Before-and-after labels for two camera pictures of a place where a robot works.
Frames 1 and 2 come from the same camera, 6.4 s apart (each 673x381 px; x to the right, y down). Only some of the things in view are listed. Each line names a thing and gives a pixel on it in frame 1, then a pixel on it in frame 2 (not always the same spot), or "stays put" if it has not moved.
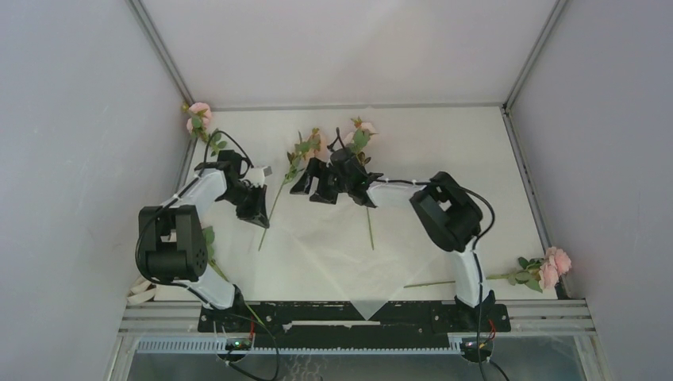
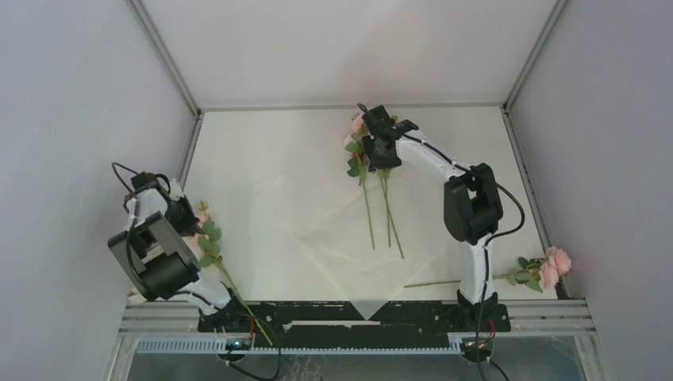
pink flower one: (198, 121) -> (384, 176)
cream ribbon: (138, 293) stays put
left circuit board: (238, 344) stays put
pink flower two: (313, 143) -> (385, 175)
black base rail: (333, 327) stays put
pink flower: (357, 140) stays put
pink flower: (554, 263) stays put
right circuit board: (476, 347) stays put
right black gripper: (318, 168) -> (374, 163)
